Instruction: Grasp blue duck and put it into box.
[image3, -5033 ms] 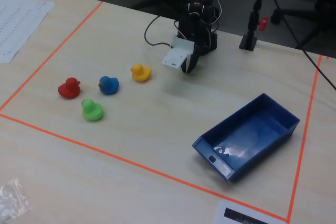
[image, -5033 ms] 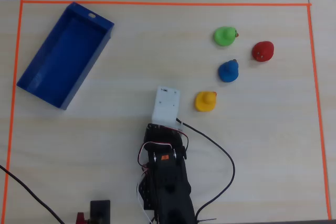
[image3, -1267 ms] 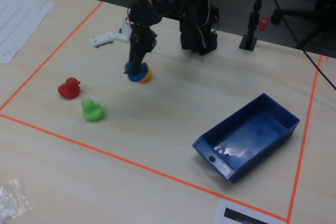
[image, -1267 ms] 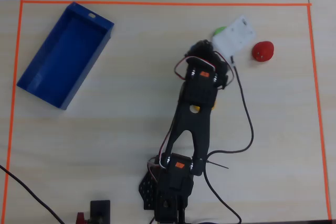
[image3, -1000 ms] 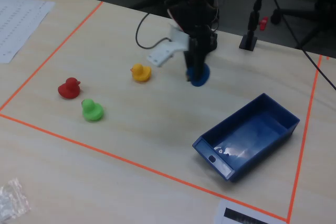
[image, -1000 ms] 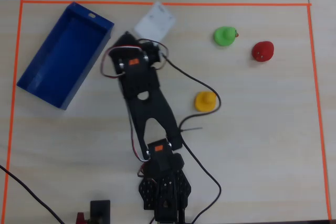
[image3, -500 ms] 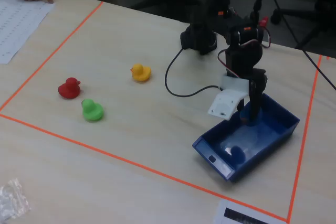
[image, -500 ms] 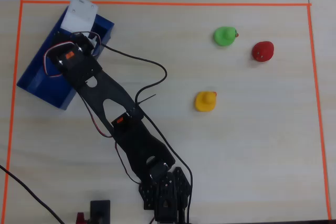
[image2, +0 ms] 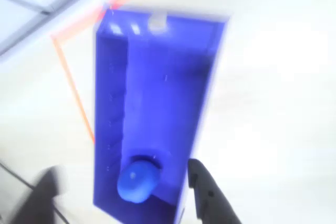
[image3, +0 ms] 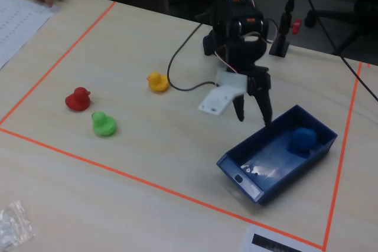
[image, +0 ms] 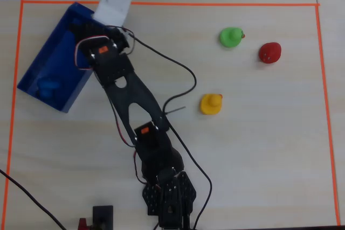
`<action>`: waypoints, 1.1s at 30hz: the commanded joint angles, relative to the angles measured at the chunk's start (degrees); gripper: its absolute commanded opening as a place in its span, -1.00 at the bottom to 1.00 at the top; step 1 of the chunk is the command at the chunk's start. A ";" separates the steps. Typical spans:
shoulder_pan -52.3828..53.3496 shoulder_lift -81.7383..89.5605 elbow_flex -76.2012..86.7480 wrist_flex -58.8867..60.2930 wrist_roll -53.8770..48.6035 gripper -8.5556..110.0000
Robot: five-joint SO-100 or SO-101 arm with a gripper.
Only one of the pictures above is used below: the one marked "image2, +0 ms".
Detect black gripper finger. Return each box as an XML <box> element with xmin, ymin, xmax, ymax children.
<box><xmin>30</xmin><ymin>165</ymin><xmax>69</xmax><ymax>224</ymax></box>
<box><xmin>187</xmin><ymin>157</ymin><xmax>243</xmax><ymax>224</ymax></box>

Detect blue rubber duck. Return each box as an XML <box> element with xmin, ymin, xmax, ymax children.
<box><xmin>117</xmin><ymin>155</ymin><xmax>163</xmax><ymax>204</ymax></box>

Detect blue plastic box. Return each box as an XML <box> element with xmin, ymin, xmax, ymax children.
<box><xmin>92</xmin><ymin>5</ymin><xmax>234</xmax><ymax>224</ymax></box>

